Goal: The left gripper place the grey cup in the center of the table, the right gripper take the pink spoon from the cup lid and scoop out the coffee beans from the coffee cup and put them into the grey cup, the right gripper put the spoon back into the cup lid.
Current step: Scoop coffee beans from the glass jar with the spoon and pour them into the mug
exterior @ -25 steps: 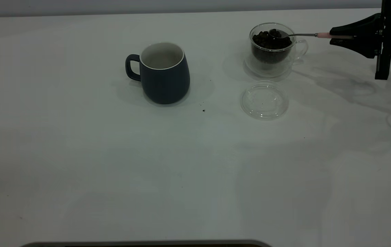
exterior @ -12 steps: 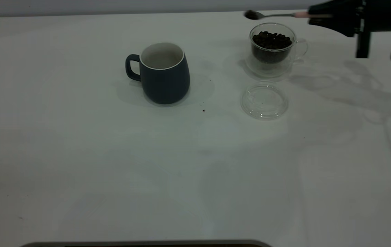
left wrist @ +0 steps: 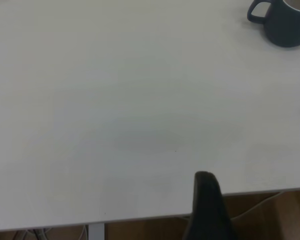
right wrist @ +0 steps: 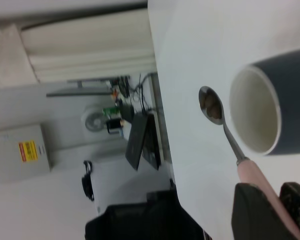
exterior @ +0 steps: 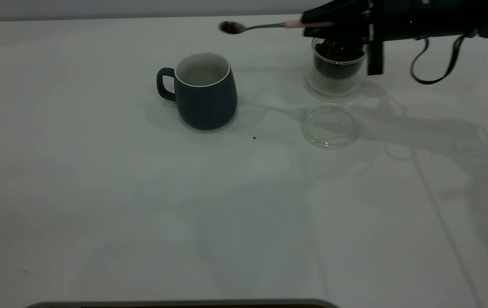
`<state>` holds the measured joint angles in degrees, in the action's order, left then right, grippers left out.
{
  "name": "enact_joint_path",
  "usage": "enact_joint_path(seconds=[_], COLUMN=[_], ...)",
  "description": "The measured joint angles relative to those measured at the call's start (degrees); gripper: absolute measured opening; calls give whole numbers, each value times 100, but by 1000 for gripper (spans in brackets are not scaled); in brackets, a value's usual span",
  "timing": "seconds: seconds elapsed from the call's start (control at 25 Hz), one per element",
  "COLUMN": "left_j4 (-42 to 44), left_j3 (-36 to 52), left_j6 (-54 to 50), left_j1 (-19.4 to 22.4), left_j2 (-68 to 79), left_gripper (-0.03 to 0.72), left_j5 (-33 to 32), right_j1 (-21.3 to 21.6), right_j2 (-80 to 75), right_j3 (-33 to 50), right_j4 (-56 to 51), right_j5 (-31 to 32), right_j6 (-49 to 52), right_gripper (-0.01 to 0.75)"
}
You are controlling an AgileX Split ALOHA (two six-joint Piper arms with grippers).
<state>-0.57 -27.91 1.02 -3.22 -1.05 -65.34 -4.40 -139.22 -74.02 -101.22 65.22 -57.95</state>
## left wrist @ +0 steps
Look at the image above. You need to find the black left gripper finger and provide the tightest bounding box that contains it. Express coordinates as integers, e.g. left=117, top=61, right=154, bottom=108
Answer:
left=182, top=171, right=241, bottom=240

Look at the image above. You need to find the dark grey ceramic mug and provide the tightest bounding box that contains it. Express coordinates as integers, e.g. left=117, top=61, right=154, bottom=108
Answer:
left=246, top=0, right=300, bottom=48

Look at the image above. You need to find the white metal table leg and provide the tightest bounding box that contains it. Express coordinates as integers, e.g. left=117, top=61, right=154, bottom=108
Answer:
left=88, top=223, right=106, bottom=240

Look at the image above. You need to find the thin white cable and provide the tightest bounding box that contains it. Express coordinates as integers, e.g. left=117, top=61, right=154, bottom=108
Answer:
left=77, top=224, right=89, bottom=240
left=229, top=191, right=283, bottom=221

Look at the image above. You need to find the grey cable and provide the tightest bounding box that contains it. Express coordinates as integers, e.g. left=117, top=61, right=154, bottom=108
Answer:
left=27, top=227, right=52, bottom=240

